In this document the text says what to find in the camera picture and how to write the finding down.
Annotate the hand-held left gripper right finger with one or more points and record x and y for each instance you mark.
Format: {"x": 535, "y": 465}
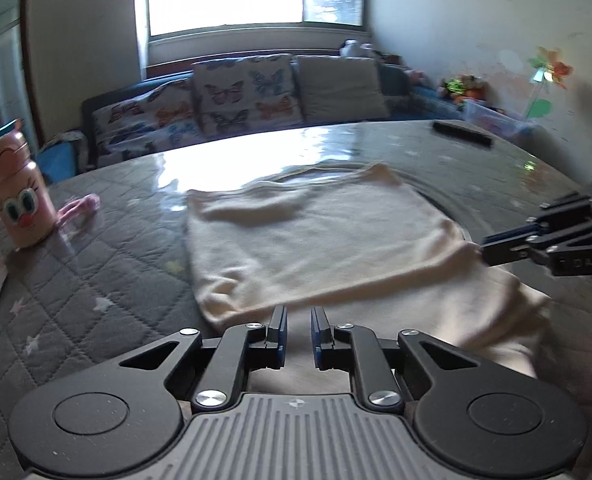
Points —
{"x": 319, "y": 332}

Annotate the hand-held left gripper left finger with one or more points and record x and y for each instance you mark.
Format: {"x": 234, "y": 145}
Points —
{"x": 277, "y": 332}

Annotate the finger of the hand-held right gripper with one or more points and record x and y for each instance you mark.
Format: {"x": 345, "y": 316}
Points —
{"x": 571, "y": 210}
{"x": 501, "y": 250}

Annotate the cream garment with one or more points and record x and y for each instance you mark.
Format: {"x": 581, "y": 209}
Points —
{"x": 326, "y": 240}

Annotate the clear plastic storage box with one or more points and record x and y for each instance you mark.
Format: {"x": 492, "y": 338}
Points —
{"x": 496, "y": 120}

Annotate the black remote control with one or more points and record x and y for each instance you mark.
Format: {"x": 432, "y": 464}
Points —
{"x": 461, "y": 133}

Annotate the colourful pinwheel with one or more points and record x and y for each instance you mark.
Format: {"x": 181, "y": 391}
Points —
{"x": 551, "y": 67}

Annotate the colourful plush toys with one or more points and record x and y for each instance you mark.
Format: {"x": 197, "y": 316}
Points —
{"x": 463, "y": 87}

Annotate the dark blue sofa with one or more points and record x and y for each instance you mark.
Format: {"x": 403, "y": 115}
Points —
{"x": 401, "y": 85}

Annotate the beige cushion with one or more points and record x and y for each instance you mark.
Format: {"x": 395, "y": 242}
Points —
{"x": 341, "y": 87}

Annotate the butterfly print cushion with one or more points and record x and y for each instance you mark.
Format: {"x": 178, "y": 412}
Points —
{"x": 246, "y": 95}
{"x": 146, "y": 120}

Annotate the white plush toy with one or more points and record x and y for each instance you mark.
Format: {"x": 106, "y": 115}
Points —
{"x": 356, "y": 49}

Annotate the blue cloth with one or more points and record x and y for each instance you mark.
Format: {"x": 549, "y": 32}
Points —
{"x": 68, "y": 166}

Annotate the pink cartoon face bottle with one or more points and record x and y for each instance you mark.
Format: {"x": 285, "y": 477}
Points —
{"x": 21, "y": 195}

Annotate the dark wooden door frame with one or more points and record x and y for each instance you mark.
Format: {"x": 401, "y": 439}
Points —
{"x": 28, "y": 60}

